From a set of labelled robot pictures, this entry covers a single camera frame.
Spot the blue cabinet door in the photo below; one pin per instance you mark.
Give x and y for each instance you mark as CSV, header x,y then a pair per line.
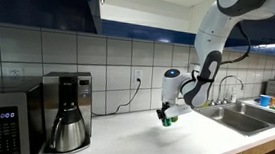
x,y
268,35
33,1

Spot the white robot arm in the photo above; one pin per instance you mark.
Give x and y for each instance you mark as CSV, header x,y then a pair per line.
x,y
215,33

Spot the chrome gooseneck faucet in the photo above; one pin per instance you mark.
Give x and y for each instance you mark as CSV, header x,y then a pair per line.
x,y
220,91

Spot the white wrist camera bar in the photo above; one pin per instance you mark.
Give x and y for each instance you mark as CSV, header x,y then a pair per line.
x,y
181,111

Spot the blue plastic cup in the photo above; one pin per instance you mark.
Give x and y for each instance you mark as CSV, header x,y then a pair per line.
x,y
265,101

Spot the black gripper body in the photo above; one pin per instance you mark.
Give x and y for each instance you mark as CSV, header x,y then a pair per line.
x,y
165,108

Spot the white wall outlet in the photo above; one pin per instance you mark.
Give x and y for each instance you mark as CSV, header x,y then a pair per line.
x,y
138,74
15,72

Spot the steel coffee carafe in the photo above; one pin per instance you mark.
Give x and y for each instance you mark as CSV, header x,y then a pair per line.
x,y
70,134

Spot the stainless steel double sink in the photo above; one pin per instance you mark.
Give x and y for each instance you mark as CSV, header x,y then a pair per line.
x,y
240,121

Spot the black microwave oven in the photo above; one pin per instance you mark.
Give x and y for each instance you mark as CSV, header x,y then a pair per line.
x,y
5,129

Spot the blue upper cabinet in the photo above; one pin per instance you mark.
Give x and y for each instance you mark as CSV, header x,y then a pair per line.
x,y
142,17

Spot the yellow dish soap bottle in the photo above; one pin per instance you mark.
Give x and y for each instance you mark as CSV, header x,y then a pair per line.
x,y
206,105

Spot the white plastic bottle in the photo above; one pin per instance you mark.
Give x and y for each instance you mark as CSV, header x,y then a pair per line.
x,y
233,97

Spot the black steel coffee maker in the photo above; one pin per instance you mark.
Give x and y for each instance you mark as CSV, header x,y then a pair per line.
x,y
82,92

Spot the green lime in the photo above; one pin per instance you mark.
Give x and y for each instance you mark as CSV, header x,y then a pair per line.
x,y
175,119

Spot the orange plastic toy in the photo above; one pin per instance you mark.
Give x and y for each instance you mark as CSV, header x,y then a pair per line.
x,y
274,101

